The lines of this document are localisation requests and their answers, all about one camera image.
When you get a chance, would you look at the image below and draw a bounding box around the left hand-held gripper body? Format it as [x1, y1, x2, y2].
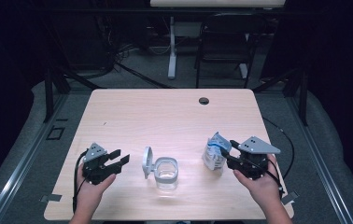
[81, 142, 122, 186]

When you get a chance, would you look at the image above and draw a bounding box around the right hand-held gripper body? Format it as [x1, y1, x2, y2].
[226, 135, 282, 182]

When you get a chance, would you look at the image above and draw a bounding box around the white and blue powder bag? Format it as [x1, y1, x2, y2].
[202, 131, 233, 172]

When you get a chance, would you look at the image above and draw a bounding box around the clear plastic container with lid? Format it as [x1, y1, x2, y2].
[142, 146, 179, 191]

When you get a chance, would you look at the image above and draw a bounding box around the person's right hand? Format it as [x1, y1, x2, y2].
[233, 154, 284, 203]

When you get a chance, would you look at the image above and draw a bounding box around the person's left hand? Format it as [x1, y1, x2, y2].
[75, 165, 118, 203]

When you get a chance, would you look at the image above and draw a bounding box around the grey tape strip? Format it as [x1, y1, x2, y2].
[40, 193, 64, 203]
[279, 189, 300, 206]

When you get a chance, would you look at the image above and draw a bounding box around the black folding chair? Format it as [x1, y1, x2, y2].
[194, 12, 268, 90]

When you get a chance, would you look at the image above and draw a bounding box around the white background desk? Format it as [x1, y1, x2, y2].
[148, 0, 287, 80]

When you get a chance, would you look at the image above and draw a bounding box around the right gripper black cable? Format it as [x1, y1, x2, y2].
[266, 155, 287, 199]

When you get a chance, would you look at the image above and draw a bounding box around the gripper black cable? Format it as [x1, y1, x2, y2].
[266, 155, 287, 199]
[72, 150, 89, 215]

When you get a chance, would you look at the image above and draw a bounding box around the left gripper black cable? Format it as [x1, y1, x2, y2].
[72, 150, 89, 215]

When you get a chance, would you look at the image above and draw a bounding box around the thin black floor cable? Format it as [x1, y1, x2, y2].
[261, 116, 296, 181]

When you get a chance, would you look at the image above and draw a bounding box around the black floor outlet frame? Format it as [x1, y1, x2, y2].
[46, 125, 66, 141]

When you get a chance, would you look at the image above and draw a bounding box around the aluminium floor rail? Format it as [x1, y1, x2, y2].
[0, 92, 70, 224]
[285, 92, 353, 224]

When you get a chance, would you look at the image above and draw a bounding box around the thick black floor cable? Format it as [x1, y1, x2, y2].
[114, 61, 175, 90]

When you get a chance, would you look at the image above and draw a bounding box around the black metal frame post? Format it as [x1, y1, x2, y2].
[43, 65, 74, 123]
[252, 65, 310, 127]

